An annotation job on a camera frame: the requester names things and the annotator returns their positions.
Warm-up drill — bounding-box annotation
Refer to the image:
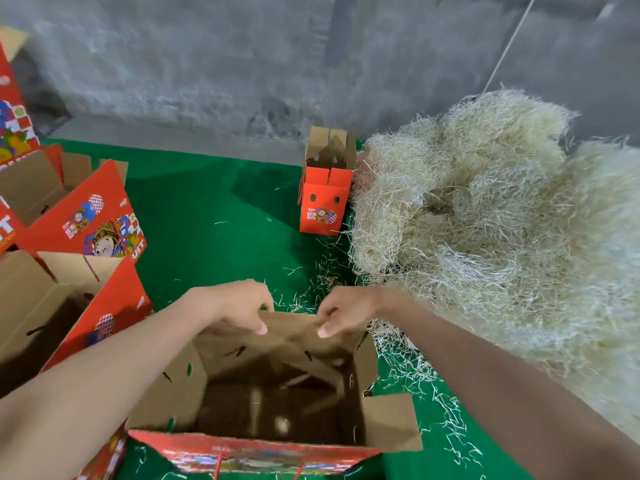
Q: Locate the person's right hand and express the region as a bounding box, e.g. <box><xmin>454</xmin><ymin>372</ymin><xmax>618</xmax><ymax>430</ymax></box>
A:
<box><xmin>316</xmin><ymin>285</ymin><xmax>387</xmax><ymax>340</ymax></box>

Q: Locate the person's left forearm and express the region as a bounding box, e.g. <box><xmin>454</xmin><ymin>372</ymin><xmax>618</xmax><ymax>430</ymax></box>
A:
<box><xmin>0</xmin><ymin>289</ymin><xmax>216</xmax><ymax>480</ymax></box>

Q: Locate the white pole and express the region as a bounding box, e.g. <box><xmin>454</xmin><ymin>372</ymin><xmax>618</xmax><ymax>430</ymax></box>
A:
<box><xmin>483</xmin><ymin>0</ymin><xmax>541</xmax><ymax>94</ymax></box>

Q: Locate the group of red boxes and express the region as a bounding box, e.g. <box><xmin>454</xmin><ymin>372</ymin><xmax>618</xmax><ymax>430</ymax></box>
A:
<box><xmin>0</xmin><ymin>25</ymin><xmax>156</xmax><ymax>480</ymax></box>

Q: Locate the pile of wood wool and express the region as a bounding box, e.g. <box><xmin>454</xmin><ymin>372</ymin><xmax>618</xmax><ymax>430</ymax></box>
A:
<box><xmin>345</xmin><ymin>87</ymin><xmax>640</xmax><ymax>446</ymax></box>

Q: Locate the person's left hand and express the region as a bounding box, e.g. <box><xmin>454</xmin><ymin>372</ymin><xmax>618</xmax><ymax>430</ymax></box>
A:
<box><xmin>180</xmin><ymin>279</ymin><xmax>276</xmax><ymax>336</ymax></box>

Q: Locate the red cardboard box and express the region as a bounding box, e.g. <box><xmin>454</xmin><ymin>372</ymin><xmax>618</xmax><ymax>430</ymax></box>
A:
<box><xmin>125</xmin><ymin>309</ymin><xmax>424</xmax><ymax>480</ymax></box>
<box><xmin>298</xmin><ymin>125</ymin><xmax>359</xmax><ymax>238</ymax></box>

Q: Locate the person's right forearm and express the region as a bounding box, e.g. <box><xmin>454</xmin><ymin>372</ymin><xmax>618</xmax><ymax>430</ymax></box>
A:
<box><xmin>370</xmin><ymin>289</ymin><xmax>640</xmax><ymax>480</ymax></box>

